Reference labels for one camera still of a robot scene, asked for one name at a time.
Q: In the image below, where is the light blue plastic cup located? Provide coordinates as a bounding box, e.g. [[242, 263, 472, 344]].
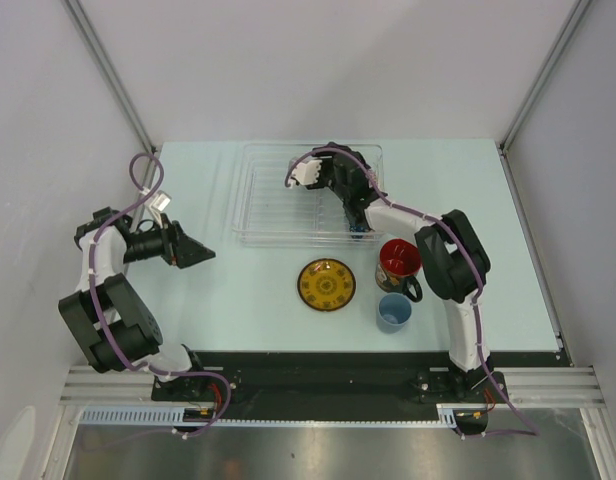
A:
[[376, 293, 412, 334]]

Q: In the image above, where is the light blue cable duct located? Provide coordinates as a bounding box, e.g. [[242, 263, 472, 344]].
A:
[[80, 406, 457, 429]]

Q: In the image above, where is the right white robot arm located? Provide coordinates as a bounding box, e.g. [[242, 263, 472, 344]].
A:
[[284, 142, 492, 401]]

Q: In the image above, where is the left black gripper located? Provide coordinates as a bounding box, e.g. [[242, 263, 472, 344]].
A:
[[123, 213, 215, 269]]

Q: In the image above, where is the left aluminium frame post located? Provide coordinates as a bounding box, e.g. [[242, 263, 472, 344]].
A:
[[61, 0, 156, 153]]

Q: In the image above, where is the clear plastic dish rack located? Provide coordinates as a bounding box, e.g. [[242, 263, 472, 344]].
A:
[[232, 143, 383, 248]]

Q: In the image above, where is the red interior dark mug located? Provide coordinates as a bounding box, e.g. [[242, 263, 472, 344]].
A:
[[375, 239, 423, 303]]

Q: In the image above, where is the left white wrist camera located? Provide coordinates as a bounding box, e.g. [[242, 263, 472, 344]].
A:
[[142, 189, 172, 228]]

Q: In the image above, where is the blue triangle patterned bowl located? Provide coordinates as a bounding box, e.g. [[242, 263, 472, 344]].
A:
[[349, 225, 368, 241]]

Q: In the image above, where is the yellow brown round saucer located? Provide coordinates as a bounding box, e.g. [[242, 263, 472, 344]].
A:
[[296, 258, 357, 312]]

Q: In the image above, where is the aluminium front rail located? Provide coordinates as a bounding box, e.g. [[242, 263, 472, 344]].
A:
[[59, 366, 605, 408]]

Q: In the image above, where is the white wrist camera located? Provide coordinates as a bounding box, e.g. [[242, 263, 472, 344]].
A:
[[142, 189, 172, 228], [284, 159, 322, 188]]

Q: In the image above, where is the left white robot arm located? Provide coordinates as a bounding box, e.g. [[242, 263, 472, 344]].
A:
[[58, 207, 216, 400]]

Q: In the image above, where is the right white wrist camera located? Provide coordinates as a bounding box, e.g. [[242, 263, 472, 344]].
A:
[[284, 159, 322, 188]]

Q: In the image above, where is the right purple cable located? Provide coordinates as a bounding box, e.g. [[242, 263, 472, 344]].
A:
[[283, 144, 539, 439]]

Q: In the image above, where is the aluminium frame post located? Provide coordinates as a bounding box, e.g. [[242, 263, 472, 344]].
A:
[[499, 0, 595, 153], [61, 0, 156, 153]]

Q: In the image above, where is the right aluminium frame post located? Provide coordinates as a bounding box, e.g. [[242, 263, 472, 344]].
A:
[[499, 0, 595, 153]]

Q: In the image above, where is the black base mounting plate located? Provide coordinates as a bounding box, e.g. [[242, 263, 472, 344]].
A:
[[152, 348, 574, 435]]

